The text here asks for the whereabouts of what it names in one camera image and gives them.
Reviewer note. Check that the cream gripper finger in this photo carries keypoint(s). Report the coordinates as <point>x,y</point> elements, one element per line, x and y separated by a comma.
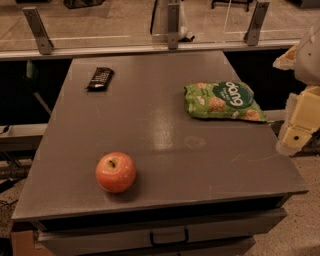
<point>287,60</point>
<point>302,120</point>

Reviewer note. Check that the green rice chip bag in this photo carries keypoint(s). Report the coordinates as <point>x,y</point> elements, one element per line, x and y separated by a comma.
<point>222,100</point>

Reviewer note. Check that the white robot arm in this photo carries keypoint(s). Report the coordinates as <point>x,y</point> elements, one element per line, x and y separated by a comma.
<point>307,59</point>

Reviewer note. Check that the red apple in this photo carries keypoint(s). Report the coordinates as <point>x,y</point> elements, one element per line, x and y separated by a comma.
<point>116,172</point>

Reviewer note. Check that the black snack bar wrapper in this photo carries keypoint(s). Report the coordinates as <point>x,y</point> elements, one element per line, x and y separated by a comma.
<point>101,79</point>

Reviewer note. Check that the right metal rail bracket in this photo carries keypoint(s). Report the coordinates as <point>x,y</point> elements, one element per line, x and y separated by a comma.
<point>252,35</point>

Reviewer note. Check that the metal rail bracket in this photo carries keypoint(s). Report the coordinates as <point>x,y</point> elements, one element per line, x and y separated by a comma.
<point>173,23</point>
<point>252,35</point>
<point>44,44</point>

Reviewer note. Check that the middle metal rail bracket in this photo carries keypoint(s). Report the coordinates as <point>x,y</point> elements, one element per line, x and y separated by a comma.
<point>173,23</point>

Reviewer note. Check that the grey drawer with black handle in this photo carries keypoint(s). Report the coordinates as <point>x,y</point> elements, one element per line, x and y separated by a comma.
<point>229,234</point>

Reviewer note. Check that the left metal rail bracket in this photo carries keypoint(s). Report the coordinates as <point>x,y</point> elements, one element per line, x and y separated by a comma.
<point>44,44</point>

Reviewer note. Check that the horizontal metal rail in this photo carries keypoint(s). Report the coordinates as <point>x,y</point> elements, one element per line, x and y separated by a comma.
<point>145,49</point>

